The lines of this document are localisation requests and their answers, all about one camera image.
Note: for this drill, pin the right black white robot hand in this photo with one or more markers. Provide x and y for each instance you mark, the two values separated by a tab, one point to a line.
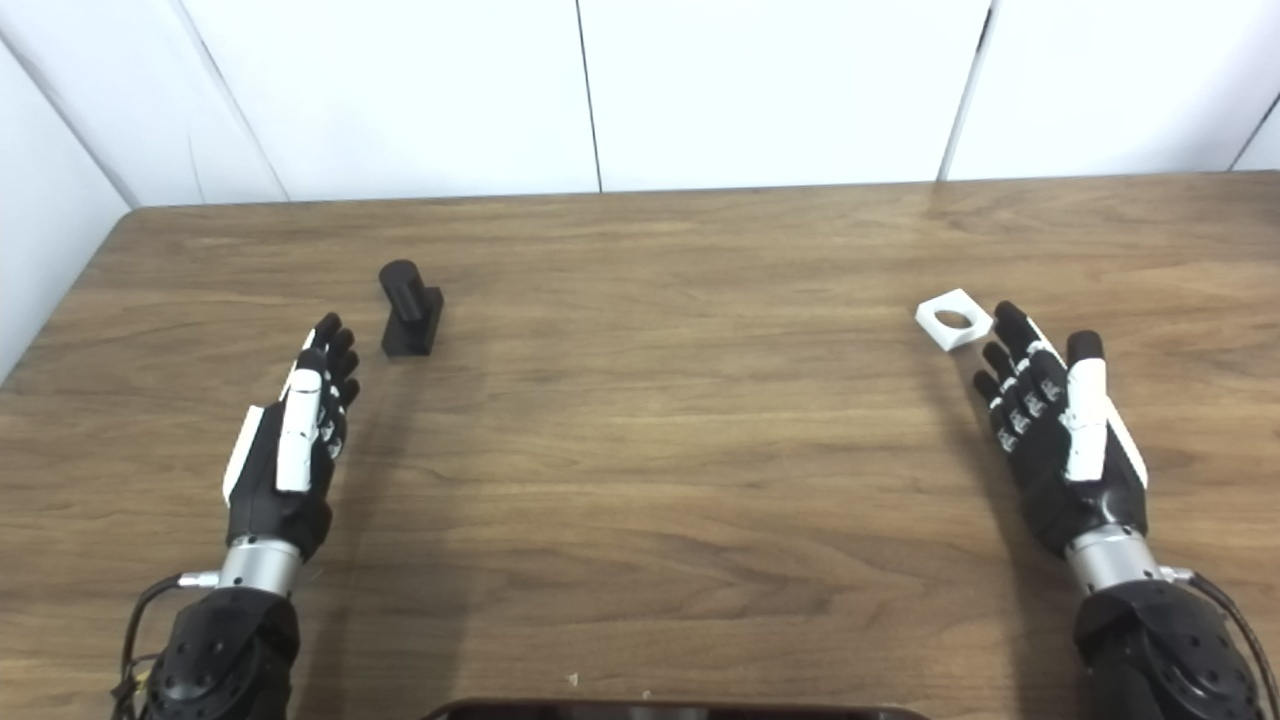
1060	500

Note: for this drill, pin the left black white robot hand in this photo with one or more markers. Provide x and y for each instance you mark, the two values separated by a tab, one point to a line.
262	490

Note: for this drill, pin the white square piece with hole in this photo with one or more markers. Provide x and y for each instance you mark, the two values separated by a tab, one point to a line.
940	330

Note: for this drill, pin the black peg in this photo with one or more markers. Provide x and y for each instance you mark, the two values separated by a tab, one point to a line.
410	320

